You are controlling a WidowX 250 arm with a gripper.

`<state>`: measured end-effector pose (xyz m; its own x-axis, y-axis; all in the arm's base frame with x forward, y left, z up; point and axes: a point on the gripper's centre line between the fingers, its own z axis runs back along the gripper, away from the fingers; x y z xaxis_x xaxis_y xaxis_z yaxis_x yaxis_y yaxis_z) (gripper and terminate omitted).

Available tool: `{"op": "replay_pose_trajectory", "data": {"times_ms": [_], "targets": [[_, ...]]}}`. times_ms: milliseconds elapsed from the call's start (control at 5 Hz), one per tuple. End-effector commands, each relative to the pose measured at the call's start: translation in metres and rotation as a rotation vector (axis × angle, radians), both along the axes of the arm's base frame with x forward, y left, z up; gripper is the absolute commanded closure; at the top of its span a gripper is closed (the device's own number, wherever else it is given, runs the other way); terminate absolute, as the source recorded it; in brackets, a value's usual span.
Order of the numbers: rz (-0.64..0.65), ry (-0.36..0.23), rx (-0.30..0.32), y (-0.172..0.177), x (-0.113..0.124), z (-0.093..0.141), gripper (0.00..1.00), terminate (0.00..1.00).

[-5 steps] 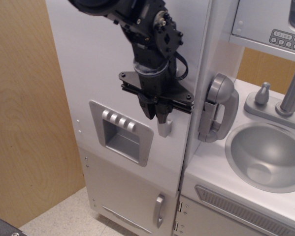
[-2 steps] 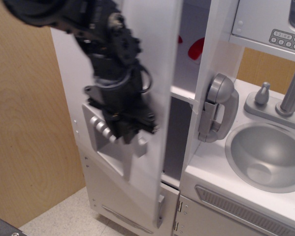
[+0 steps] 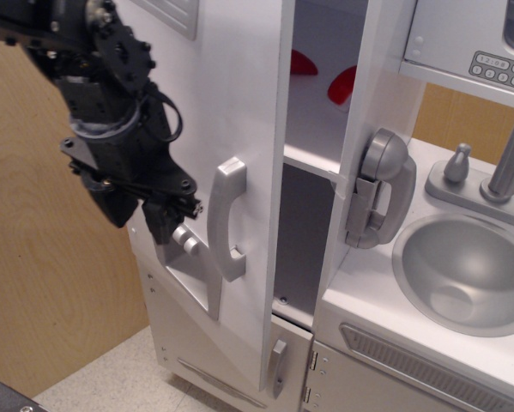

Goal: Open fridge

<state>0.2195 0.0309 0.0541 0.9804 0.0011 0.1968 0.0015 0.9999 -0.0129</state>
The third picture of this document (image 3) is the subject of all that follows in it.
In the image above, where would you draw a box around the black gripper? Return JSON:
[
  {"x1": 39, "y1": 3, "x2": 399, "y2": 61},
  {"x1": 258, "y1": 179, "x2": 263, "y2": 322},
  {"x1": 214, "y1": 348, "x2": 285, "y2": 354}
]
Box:
[{"x1": 60, "y1": 109, "x2": 201, "y2": 245}]

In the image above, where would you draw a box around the silver fridge door handle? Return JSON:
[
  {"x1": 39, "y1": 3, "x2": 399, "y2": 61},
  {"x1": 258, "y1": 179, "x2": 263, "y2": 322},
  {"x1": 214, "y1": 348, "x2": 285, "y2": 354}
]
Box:
[{"x1": 207, "y1": 157, "x2": 247, "y2": 282}]

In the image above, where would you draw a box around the white toy fridge door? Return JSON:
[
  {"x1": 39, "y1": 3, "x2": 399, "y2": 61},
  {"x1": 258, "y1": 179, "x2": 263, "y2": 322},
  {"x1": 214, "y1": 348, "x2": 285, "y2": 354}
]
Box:
[{"x1": 110, "y1": 0, "x2": 295, "y2": 392}]

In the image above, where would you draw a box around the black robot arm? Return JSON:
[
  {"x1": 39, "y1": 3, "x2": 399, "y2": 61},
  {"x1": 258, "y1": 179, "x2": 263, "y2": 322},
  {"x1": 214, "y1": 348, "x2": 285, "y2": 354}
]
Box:
[{"x1": 0, "y1": 1, "x2": 201, "y2": 245}]

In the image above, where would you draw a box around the silver ice dispenser panel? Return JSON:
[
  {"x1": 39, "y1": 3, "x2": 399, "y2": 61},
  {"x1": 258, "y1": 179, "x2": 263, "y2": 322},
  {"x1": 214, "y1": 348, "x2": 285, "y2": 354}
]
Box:
[{"x1": 155, "y1": 224, "x2": 222, "y2": 320}]

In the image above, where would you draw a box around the white lower freezer door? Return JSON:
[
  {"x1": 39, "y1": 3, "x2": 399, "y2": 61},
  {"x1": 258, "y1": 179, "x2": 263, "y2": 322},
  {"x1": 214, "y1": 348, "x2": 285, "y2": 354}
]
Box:
[{"x1": 137, "y1": 258, "x2": 313, "y2": 411}]

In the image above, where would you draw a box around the red toy chili pepper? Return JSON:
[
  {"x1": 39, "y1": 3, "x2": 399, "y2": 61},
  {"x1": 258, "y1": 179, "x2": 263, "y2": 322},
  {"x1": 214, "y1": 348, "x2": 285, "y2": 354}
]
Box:
[{"x1": 290, "y1": 49, "x2": 318, "y2": 76}]

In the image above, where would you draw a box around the red toy pepper right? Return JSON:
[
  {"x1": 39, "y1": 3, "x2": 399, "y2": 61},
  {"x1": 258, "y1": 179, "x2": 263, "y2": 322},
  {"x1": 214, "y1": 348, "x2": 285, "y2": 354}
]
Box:
[{"x1": 327, "y1": 65, "x2": 357, "y2": 107}]

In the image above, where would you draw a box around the dark object bottom left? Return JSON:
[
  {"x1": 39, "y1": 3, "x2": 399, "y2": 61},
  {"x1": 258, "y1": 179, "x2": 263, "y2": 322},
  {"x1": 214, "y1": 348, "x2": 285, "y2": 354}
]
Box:
[{"x1": 0, "y1": 382, "x2": 39, "y2": 412}]

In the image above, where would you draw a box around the silver toy telephone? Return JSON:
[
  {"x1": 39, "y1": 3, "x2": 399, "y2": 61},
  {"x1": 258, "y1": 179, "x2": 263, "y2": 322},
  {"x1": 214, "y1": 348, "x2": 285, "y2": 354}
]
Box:
[{"x1": 345, "y1": 129, "x2": 417, "y2": 249}]

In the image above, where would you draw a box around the silver oven vent panel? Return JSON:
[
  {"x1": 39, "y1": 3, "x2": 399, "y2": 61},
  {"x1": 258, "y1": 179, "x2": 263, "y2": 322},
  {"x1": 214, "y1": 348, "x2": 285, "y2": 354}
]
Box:
[{"x1": 339, "y1": 323, "x2": 514, "y2": 411}]

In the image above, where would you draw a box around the white toy kitchen cabinet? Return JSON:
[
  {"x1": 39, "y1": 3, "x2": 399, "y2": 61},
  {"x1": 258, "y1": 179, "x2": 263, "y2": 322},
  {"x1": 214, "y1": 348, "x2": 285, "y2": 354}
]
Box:
[{"x1": 273, "y1": 1, "x2": 514, "y2": 411}]

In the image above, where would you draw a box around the silver faucet knob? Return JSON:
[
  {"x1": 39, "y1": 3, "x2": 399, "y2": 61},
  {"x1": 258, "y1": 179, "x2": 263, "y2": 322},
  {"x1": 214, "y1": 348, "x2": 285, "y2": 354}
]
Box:
[{"x1": 444, "y1": 142, "x2": 471, "y2": 184}]

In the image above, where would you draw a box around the silver toy sink bowl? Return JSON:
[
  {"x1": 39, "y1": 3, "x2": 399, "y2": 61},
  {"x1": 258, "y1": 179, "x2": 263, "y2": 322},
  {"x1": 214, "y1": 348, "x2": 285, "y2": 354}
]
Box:
[{"x1": 392, "y1": 215, "x2": 514, "y2": 337}]

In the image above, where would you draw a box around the toy microwave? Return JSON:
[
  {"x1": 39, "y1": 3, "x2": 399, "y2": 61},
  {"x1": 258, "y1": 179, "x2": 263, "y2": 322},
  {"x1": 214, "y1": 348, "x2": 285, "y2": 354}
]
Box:
[{"x1": 404, "y1": 1, "x2": 514, "y2": 89}]

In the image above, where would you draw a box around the silver toy faucet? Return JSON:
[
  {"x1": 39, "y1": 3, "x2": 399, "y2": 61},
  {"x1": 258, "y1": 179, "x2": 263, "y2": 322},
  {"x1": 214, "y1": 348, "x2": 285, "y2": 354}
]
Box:
[{"x1": 481, "y1": 128, "x2": 514, "y2": 203}]

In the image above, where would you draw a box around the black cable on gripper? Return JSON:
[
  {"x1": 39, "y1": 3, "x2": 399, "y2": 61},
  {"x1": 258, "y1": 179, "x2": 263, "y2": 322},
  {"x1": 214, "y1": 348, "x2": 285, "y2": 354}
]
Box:
[{"x1": 147, "y1": 83, "x2": 184, "y2": 142}]

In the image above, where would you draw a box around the silver freezer door handle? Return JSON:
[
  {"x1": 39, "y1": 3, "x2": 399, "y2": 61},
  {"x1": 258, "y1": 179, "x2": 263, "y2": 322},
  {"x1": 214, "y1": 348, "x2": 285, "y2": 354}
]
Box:
[{"x1": 266, "y1": 339, "x2": 287, "y2": 399}]

